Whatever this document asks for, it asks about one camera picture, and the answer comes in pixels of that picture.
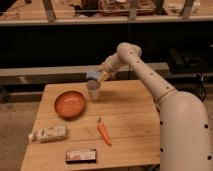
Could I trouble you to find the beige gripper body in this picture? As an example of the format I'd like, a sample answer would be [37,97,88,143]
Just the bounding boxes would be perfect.
[100,54,121,74]

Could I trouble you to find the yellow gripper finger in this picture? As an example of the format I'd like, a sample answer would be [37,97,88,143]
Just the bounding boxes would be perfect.
[98,71,110,82]

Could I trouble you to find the white sponge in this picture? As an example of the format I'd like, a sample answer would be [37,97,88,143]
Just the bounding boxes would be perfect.
[86,70,100,80]

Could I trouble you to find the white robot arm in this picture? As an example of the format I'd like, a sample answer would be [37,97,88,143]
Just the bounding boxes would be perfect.
[100,42,213,171]

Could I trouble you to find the ceramic cup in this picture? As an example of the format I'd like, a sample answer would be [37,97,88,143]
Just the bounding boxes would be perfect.
[86,80,100,101]

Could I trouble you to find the orange wooden bowl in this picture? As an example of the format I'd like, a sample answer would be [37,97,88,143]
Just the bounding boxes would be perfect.
[54,91,86,119]

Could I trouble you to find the orange carrot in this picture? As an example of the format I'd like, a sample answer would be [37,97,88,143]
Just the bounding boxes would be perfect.
[97,119,112,146]

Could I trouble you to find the wooden table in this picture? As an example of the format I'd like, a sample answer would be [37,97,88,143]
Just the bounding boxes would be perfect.
[21,80,160,171]

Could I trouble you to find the grey metal shelf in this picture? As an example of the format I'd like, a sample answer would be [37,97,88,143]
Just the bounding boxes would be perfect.
[0,61,171,86]

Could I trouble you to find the white plastic bottle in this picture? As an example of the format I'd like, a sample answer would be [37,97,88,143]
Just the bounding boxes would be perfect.
[28,126,67,143]

